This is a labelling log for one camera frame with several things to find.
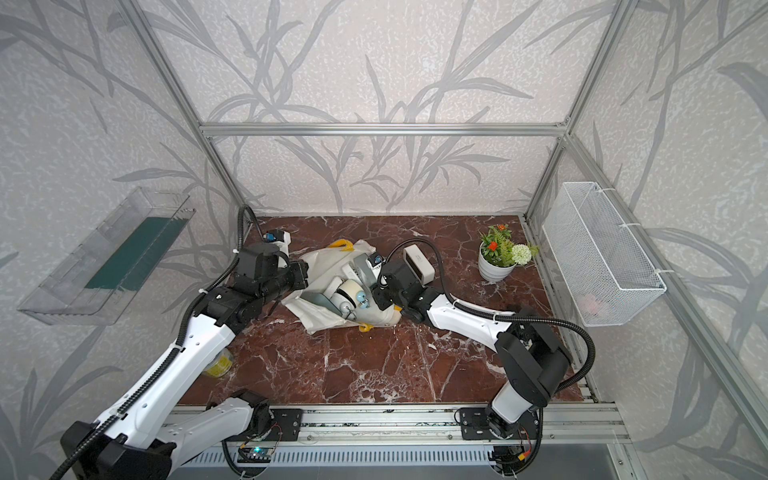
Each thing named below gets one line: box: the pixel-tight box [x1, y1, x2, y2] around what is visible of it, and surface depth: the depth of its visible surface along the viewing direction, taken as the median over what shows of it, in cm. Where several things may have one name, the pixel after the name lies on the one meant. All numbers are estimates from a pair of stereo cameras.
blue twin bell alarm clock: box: [336, 279, 370, 309], surface depth 91 cm
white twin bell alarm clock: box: [330, 292, 357, 320], surface depth 89 cm
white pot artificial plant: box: [478, 224, 539, 282], surface depth 93 cm
